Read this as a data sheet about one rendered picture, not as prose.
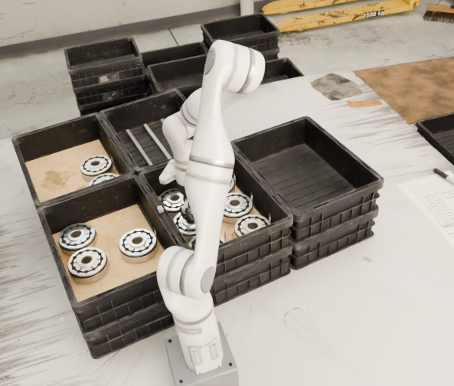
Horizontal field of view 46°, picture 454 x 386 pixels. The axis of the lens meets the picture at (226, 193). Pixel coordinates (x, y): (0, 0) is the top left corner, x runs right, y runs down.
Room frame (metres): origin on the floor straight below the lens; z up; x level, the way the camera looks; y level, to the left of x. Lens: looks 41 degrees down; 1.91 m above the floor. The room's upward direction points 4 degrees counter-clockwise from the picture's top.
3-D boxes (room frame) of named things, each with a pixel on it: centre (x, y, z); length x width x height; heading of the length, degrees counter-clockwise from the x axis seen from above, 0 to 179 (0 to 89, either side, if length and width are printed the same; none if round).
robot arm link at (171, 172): (1.15, 0.11, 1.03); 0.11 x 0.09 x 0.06; 69
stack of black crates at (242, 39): (3.01, -0.14, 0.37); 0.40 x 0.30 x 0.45; 105
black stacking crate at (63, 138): (1.38, 0.48, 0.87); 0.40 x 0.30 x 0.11; 24
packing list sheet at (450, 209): (1.26, -0.73, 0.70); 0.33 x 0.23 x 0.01; 15
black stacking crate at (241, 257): (1.14, 0.04, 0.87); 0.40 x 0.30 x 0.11; 24
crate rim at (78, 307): (1.02, 0.32, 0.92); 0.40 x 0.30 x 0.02; 24
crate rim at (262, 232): (1.14, 0.04, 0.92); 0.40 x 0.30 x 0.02; 24
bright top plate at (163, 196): (1.21, 0.15, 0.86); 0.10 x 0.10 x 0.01
